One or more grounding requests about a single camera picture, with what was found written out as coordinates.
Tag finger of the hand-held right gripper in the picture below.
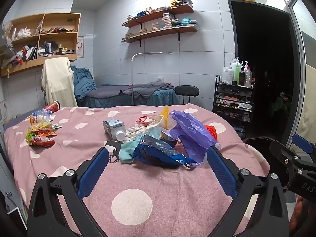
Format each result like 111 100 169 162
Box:
270 140 303 171
291 133 316 155

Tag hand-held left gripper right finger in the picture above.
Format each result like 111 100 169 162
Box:
206 145 289 237

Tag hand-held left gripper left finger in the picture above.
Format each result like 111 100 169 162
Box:
27 147 110 237

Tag light teal cloth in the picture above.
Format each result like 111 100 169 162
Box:
118 133 146 165

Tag red foam net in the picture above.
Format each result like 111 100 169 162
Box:
204 125 218 140

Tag green white milk carton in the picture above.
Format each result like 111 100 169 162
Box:
102 118 127 142

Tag purple plastic bag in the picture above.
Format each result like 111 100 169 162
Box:
168 110 221 167

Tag blue snack wrapper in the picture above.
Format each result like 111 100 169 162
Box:
132 134 197 168

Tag red print paper bag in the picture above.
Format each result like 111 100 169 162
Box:
134 116 165 135

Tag yellow foam net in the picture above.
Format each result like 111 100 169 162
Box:
160 106 171 130

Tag person's right hand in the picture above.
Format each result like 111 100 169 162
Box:
289 196 308 231

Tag potted plant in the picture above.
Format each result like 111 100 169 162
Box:
272 92 292 119

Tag glass sliding door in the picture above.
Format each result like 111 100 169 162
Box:
276 0 316 153

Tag orange snack packet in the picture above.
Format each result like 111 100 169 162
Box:
37 128 58 137

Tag pink polka dot blanket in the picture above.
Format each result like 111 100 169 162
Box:
4 105 271 237

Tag black mesh cart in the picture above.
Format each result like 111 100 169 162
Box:
212 75 255 139

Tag red snack can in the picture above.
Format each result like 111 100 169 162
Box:
43 100 62 114

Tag yellow label bottle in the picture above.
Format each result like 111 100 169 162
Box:
30 116 52 125

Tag clear plastic bottle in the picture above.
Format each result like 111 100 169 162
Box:
32 109 56 119

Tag green pump bottle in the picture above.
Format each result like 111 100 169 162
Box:
233 63 242 86

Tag black stool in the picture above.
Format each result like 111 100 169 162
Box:
175 85 199 105

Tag blue crumpled blanket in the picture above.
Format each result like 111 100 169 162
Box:
70 65 97 97

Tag white lotion bottle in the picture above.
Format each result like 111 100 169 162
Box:
222 63 234 84

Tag teal massage bed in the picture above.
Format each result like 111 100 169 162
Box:
75 83 179 109

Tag grey blanket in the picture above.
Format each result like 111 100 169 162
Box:
118 82 175 97

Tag cream towel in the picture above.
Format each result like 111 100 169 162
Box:
41 57 78 108

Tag white floor lamp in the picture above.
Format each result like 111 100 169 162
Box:
131 52 173 105

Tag wooden cubby shelf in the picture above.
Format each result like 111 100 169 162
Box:
0 12 81 78

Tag row of flat cases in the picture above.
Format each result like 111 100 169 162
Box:
37 49 76 58

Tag dark cloth pile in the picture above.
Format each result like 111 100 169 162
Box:
41 41 58 52

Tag white plastic bag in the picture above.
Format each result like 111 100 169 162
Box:
18 27 32 39

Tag row of small boxes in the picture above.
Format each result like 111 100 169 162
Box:
127 0 193 21

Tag wall poster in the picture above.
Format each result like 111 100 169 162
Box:
77 36 85 59

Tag dark grey door frame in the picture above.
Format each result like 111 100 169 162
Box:
227 0 305 151

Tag wooden wall shelf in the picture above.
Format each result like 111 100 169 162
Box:
122 4 195 30
121 25 198 47

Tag wall shelves with boxes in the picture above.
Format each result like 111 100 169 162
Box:
125 12 198 39

